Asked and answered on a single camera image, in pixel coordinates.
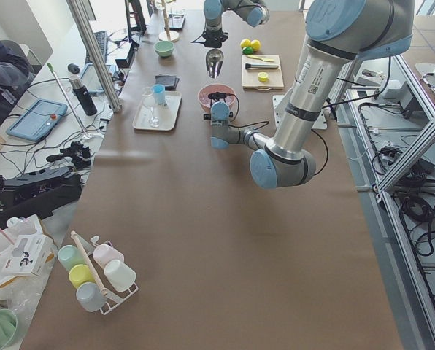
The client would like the steel ice scoop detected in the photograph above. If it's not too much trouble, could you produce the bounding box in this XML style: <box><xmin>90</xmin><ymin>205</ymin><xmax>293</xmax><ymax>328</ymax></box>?
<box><xmin>205</xmin><ymin>48</ymin><xmax>224</xmax><ymax>79</ymax></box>

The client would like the yellow lemon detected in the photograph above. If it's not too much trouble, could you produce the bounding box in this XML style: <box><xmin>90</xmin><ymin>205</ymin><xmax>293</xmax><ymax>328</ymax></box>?
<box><xmin>240</xmin><ymin>38</ymin><xmax>251</xmax><ymax>49</ymax></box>
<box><xmin>242</xmin><ymin>47</ymin><xmax>254</xmax><ymax>55</ymax></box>

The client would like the bamboo cutting board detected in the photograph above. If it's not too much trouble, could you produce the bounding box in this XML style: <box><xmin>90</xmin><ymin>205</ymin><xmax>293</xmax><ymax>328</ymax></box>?
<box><xmin>242</xmin><ymin>55</ymin><xmax>284</xmax><ymax>90</ymax></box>

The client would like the yellow plastic knife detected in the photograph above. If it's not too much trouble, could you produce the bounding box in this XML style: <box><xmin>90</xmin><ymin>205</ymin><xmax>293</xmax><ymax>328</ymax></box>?
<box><xmin>246</xmin><ymin>55</ymin><xmax>274</xmax><ymax>62</ymax></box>

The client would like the white wire cup rack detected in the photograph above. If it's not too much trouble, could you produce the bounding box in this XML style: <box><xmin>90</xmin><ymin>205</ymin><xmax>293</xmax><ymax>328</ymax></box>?
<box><xmin>58</xmin><ymin>230</ymin><xmax>140</xmax><ymax>316</ymax></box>

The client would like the clear ice cubes pile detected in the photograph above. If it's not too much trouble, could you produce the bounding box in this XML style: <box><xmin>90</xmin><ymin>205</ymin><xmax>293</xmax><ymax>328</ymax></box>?
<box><xmin>199</xmin><ymin>91</ymin><xmax>215</xmax><ymax>105</ymax></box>

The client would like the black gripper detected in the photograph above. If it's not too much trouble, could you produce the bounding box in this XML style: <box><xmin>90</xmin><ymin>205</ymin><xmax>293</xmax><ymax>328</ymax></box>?
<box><xmin>192</xmin><ymin>31</ymin><xmax>228</xmax><ymax>48</ymax></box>
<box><xmin>204</xmin><ymin>101</ymin><xmax>233</xmax><ymax>122</ymax></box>

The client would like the cream serving tray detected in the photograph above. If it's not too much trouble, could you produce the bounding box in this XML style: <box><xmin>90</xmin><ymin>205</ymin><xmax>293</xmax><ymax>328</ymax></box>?
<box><xmin>132</xmin><ymin>91</ymin><xmax>182</xmax><ymax>131</ymax></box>

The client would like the pink bowl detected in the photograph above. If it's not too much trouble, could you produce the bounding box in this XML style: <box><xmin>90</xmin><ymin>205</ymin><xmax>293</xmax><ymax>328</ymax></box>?
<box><xmin>197</xmin><ymin>84</ymin><xmax>236</xmax><ymax>113</ymax></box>

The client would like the grey folded cloth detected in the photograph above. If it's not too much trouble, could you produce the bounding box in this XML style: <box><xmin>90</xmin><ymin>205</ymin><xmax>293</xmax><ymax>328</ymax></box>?
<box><xmin>155</xmin><ymin>74</ymin><xmax>180</xmax><ymax>90</ymax></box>

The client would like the yellow lemon upper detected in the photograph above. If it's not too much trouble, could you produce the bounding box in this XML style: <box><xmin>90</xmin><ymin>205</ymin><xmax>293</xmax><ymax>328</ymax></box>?
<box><xmin>240</xmin><ymin>38</ymin><xmax>251</xmax><ymax>49</ymax></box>

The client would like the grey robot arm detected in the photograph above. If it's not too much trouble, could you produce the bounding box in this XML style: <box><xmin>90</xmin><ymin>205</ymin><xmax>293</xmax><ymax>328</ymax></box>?
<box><xmin>211</xmin><ymin>1</ymin><xmax>415</xmax><ymax>189</ymax></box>
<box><xmin>192</xmin><ymin>0</ymin><xmax>270</xmax><ymax>48</ymax></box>

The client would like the blue teach pendant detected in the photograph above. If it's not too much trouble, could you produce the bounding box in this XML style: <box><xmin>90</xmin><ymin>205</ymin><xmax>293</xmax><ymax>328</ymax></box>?
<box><xmin>6</xmin><ymin>99</ymin><xmax>67</xmax><ymax>141</ymax></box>

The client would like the blue cup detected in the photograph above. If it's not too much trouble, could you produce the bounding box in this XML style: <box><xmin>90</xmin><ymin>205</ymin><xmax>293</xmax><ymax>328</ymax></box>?
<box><xmin>151</xmin><ymin>84</ymin><xmax>166</xmax><ymax>106</ymax></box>

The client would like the clear wine glass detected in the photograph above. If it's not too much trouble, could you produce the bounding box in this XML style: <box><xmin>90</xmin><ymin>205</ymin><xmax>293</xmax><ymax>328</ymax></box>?
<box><xmin>142</xmin><ymin>86</ymin><xmax>160</xmax><ymax>128</ymax></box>

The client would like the half lemon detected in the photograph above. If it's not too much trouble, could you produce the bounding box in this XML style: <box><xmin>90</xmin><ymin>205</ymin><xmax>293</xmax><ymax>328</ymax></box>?
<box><xmin>258</xmin><ymin>72</ymin><xmax>269</xmax><ymax>82</ymax></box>

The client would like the yellow lemon lower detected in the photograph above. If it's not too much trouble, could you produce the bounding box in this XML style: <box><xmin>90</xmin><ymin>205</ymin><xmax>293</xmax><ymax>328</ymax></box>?
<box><xmin>242</xmin><ymin>47</ymin><xmax>254</xmax><ymax>55</ymax></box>

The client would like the black thermos bottle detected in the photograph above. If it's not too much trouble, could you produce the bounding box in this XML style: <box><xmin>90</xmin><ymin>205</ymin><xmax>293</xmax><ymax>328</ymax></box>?
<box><xmin>69</xmin><ymin>74</ymin><xmax>97</xmax><ymax>116</ymax></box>

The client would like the green bowl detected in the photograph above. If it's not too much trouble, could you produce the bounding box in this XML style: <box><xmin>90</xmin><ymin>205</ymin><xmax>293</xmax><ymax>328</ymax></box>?
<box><xmin>154</xmin><ymin>40</ymin><xmax>174</xmax><ymax>58</ymax></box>

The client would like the steel muddler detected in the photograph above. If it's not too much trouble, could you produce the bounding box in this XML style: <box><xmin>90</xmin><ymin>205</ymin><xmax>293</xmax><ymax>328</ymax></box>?
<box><xmin>245</xmin><ymin>63</ymin><xmax>279</xmax><ymax>70</ymax></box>

